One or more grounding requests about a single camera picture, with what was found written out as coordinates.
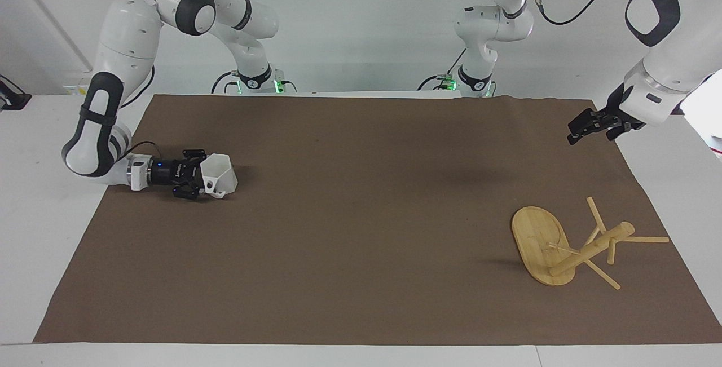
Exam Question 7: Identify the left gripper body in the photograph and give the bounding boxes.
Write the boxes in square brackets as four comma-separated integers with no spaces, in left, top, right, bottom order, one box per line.
[598,82,647,131]

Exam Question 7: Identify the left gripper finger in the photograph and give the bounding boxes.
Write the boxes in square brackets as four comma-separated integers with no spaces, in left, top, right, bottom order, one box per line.
[606,121,632,142]
[566,108,605,145]

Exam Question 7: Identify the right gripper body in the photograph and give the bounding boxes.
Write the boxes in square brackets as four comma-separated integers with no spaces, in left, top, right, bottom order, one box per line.
[149,158,204,187]

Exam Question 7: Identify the black stand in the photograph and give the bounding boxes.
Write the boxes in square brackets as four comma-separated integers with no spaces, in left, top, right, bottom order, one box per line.
[0,74,32,112]

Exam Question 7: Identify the white hexagonal cup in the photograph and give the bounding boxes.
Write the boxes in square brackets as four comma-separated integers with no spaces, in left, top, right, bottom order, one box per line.
[200,153,239,200]

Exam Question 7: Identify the wooden cup rack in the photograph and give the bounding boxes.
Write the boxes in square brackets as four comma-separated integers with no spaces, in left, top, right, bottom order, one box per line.
[511,197,670,291]

